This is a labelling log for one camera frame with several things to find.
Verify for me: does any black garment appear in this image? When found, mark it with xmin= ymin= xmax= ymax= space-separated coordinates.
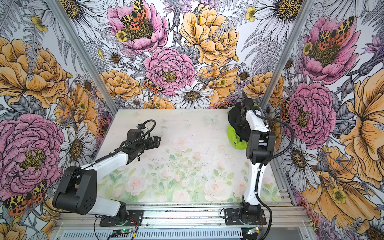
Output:
xmin=228 ymin=102 xmax=251 ymax=142

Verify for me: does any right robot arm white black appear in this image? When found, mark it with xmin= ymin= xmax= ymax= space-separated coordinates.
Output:
xmin=227 ymin=98 xmax=276 ymax=225

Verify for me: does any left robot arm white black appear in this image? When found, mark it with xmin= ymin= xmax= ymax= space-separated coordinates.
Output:
xmin=53 ymin=129 xmax=161 ymax=225

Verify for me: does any lime green towel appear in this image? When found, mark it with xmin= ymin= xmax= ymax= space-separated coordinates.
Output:
xmin=227 ymin=113 xmax=253 ymax=150

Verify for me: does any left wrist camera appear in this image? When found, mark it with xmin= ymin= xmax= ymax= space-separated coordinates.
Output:
xmin=137 ymin=123 xmax=146 ymax=130

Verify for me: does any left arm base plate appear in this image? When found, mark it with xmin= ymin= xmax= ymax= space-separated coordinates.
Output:
xmin=99 ymin=210 xmax=144 ymax=227

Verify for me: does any left aluminium corner post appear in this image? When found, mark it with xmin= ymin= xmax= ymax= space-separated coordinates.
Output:
xmin=47 ymin=1 xmax=119 ymax=116

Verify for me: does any aluminium corner post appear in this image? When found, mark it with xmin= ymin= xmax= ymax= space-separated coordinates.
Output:
xmin=259 ymin=0 xmax=315 ymax=110
xmin=47 ymin=1 xmax=119 ymax=116

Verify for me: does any white vented cable duct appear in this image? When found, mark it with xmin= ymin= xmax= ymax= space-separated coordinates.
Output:
xmin=58 ymin=228 xmax=243 ymax=240

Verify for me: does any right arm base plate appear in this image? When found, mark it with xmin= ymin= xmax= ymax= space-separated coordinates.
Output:
xmin=220 ymin=208 xmax=267 ymax=226

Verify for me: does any right aluminium corner post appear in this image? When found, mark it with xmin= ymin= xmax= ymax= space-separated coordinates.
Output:
xmin=259 ymin=0 xmax=315 ymax=110

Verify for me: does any aluminium rail frame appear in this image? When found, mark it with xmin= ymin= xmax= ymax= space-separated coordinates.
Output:
xmin=55 ymin=202 xmax=310 ymax=230

